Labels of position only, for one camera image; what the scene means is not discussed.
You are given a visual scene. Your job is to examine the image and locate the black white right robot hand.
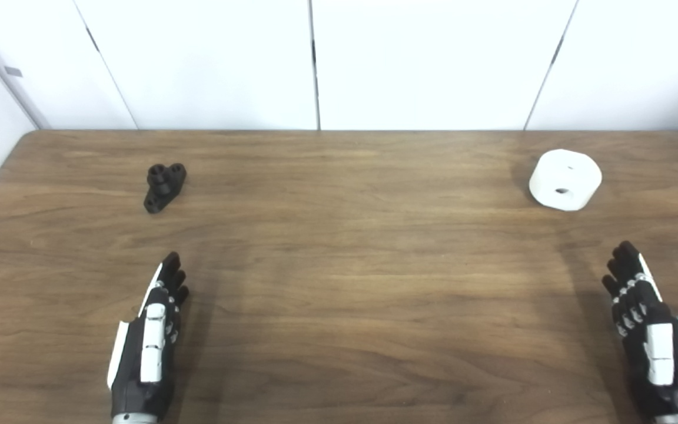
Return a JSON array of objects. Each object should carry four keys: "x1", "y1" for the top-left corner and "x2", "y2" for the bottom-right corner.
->
[{"x1": 601, "y1": 240, "x2": 678, "y2": 416}]

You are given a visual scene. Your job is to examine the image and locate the round white plastic piece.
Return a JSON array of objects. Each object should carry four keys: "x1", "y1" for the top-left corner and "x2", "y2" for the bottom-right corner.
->
[{"x1": 529, "y1": 149, "x2": 603, "y2": 211}]

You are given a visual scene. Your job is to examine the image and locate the black plastic holder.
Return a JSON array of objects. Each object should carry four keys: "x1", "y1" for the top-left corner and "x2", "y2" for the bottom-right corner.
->
[{"x1": 143, "y1": 163, "x2": 187, "y2": 214}]

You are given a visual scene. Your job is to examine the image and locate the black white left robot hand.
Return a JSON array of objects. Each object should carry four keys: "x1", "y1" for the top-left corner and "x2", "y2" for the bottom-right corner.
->
[{"x1": 108, "y1": 251, "x2": 190, "y2": 416}]

